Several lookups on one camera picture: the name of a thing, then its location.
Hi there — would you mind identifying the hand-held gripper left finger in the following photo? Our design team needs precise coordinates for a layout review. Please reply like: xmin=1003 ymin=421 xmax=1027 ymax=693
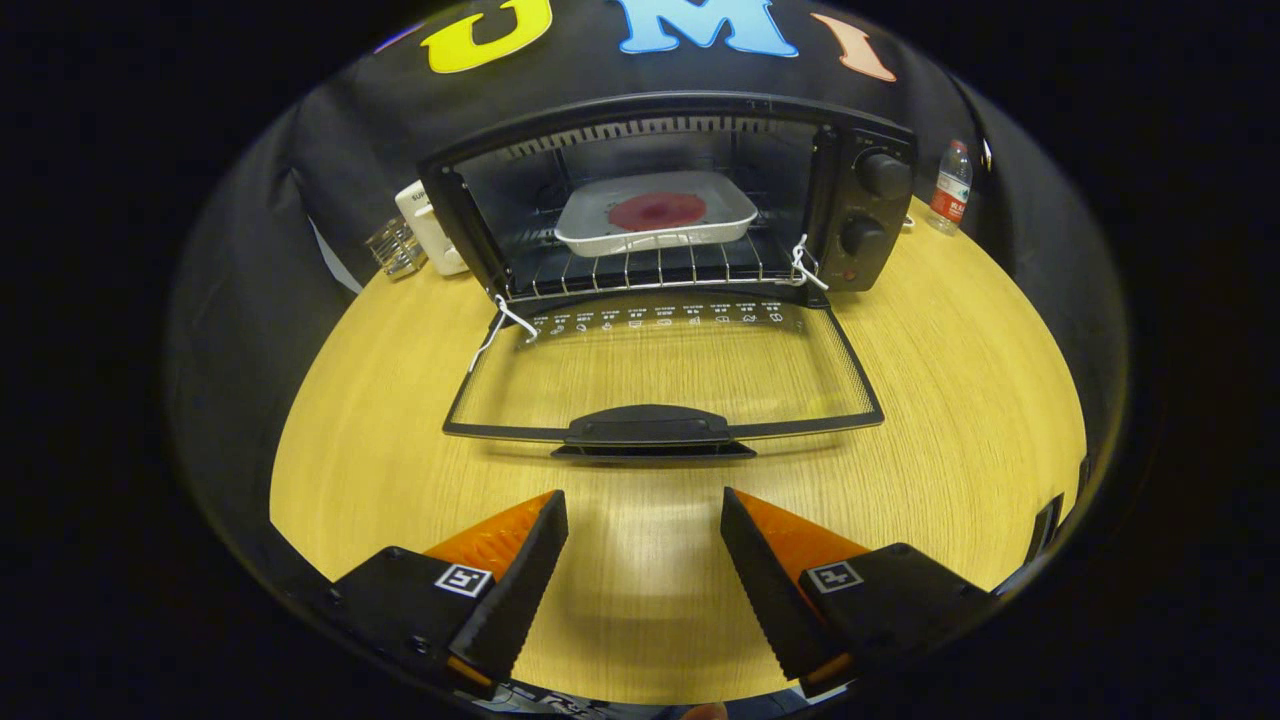
xmin=325 ymin=490 xmax=569 ymax=699

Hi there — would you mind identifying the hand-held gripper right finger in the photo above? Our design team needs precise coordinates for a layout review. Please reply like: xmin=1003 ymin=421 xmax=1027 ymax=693
xmin=720 ymin=487 xmax=1001 ymax=699

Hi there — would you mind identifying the white square food plate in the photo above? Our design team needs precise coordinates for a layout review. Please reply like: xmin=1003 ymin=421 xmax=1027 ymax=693
xmin=554 ymin=170 xmax=759 ymax=258

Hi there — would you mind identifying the pink ham slice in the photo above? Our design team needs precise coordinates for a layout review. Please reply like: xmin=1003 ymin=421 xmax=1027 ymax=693
xmin=608 ymin=192 xmax=708 ymax=233

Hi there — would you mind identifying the black toaster oven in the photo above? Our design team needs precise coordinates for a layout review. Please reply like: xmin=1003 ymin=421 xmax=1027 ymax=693
xmin=418 ymin=92 xmax=918 ymax=461

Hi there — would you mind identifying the white bread toaster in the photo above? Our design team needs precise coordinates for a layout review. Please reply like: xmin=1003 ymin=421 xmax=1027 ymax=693
xmin=394 ymin=180 xmax=469 ymax=277

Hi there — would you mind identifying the dark chair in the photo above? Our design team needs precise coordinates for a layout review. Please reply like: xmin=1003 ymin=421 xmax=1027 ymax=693
xmin=1025 ymin=492 xmax=1066 ymax=566

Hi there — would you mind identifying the black backdrop cloth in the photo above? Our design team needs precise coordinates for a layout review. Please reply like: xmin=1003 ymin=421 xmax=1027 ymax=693
xmin=170 ymin=0 xmax=1126 ymax=561

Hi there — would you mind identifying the clear bottle red label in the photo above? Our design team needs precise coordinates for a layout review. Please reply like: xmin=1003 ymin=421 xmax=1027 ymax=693
xmin=927 ymin=139 xmax=973 ymax=236

